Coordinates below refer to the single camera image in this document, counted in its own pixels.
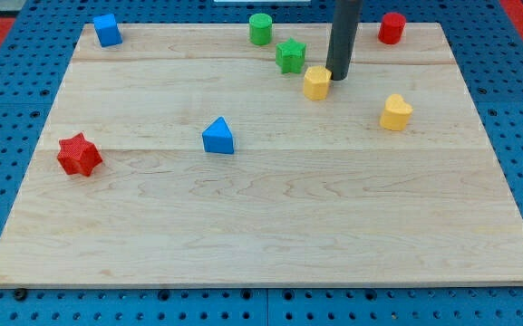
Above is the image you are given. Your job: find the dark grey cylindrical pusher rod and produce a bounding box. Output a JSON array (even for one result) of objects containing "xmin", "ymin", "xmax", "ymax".
[{"xmin": 326, "ymin": 0, "xmax": 363, "ymax": 81}]

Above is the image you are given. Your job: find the yellow hexagon block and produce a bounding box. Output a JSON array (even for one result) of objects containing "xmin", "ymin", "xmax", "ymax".
[{"xmin": 303, "ymin": 66, "xmax": 332, "ymax": 101}]

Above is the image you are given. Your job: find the blue triangle block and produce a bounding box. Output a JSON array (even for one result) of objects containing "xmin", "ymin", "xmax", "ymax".
[{"xmin": 201, "ymin": 117, "xmax": 235, "ymax": 154}]

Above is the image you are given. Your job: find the red cylinder block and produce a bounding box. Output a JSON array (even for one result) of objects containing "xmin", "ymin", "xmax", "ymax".
[{"xmin": 378, "ymin": 12, "xmax": 406, "ymax": 44}]

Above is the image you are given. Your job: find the green star block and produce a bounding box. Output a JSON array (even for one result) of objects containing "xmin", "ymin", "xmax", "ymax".
[{"xmin": 276, "ymin": 38, "xmax": 306, "ymax": 74}]

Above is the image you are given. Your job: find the green cylinder block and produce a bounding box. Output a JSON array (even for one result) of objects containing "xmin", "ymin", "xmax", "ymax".
[{"xmin": 248, "ymin": 13, "xmax": 273, "ymax": 45}]

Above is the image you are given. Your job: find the yellow heart block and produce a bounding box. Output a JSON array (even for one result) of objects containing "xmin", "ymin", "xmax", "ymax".
[{"xmin": 379, "ymin": 93, "xmax": 413, "ymax": 131}]

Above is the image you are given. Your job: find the light wooden board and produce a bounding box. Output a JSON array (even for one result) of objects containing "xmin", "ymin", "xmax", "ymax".
[{"xmin": 0, "ymin": 23, "xmax": 523, "ymax": 289}]

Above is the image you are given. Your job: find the blue cube block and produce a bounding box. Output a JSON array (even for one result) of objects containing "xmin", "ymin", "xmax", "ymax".
[{"xmin": 92, "ymin": 14, "xmax": 122, "ymax": 47}]

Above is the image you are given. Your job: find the red star block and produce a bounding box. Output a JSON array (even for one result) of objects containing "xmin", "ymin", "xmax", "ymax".
[{"xmin": 57, "ymin": 132, "xmax": 102, "ymax": 177}]

